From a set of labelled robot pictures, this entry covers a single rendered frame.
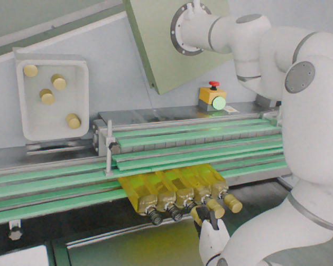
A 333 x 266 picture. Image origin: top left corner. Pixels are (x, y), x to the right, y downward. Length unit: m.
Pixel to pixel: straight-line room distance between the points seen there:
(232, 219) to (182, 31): 0.64
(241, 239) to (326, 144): 0.21
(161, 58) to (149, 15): 0.13
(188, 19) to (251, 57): 0.27
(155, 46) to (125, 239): 0.57
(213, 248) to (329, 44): 0.46
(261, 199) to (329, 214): 0.76
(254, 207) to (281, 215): 0.68
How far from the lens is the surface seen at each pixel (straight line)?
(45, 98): 0.96
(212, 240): 0.76
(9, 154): 1.03
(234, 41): 0.81
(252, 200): 1.29
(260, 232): 0.58
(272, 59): 0.71
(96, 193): 1.00
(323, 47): 0.65
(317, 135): 0.50
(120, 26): 1.03
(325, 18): 1.51
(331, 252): 1.20
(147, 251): 0.95
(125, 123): 0.98
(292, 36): 0.69
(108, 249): 0.96
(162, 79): 1.03
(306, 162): 0.50
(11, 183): 0.94
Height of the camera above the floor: 1.72
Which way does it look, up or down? 54 degrees down
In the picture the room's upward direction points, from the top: 134 degrees clockwise
